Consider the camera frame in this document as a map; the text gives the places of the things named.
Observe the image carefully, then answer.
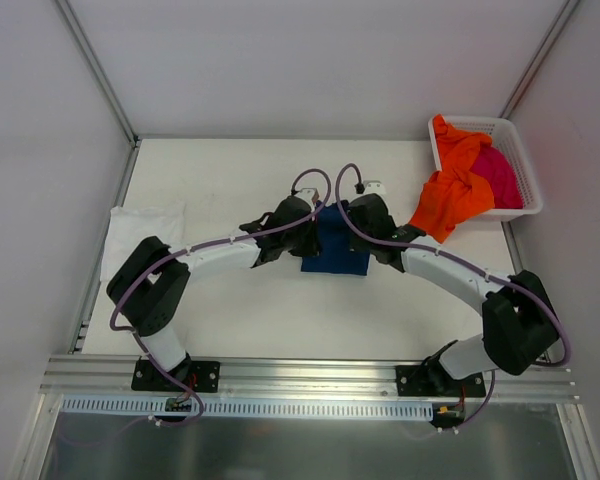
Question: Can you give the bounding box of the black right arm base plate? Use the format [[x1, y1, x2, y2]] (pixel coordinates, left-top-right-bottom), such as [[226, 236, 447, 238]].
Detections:
[[395, 364, 486, 398]]

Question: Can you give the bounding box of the orange t shirt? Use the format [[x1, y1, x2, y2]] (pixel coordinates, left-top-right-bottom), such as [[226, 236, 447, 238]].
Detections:
[[409, 114, 495, 243]]

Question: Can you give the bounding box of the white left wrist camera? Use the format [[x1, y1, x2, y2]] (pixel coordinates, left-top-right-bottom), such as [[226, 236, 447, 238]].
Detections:
[[294, 187, 320, 208]]

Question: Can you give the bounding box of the folded white t shirt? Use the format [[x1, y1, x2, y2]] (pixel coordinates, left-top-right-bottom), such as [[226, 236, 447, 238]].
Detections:
[[100, 201, 185, 282]]

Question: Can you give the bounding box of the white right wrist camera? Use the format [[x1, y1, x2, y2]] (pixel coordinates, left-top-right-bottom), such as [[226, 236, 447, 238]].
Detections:
[[355, 180, 387, 196]]

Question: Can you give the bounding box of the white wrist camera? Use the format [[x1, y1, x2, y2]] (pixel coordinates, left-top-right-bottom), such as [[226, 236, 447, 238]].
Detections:
[[355, 180, 387, 196], [294, 187, 320, 208]]

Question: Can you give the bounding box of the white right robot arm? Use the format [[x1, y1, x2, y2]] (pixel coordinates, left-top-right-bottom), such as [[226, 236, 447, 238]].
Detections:
[[343, 194, 561, 396]]

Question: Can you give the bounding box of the white plastic basket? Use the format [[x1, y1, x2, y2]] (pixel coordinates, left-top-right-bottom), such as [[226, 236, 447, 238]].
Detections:
[[443, 115, 544, 222]]

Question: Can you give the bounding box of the blue printed t shirt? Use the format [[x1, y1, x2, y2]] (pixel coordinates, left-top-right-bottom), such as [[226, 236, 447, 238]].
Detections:
[[300, 203, 370, 277]]

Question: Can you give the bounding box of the aluminium mounting rail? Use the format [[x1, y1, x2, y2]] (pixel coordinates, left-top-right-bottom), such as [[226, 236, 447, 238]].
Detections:
[[40, 355, 581, 404]]

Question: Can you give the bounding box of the pink t shirt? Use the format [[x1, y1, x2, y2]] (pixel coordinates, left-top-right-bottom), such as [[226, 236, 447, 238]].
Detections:
[[471, 146, 524, 209]]

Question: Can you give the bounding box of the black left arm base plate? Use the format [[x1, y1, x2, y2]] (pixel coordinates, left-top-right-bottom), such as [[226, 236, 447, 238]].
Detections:
[[131, 359, 221, 393]]

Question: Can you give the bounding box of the white slotted cable duct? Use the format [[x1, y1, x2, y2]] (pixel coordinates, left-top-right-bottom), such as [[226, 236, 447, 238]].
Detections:
[[61, 395, 434, 422]]

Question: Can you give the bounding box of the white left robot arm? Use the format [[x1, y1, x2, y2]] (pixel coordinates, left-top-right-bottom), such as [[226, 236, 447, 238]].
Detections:
[[106, 188, 320, 390]]

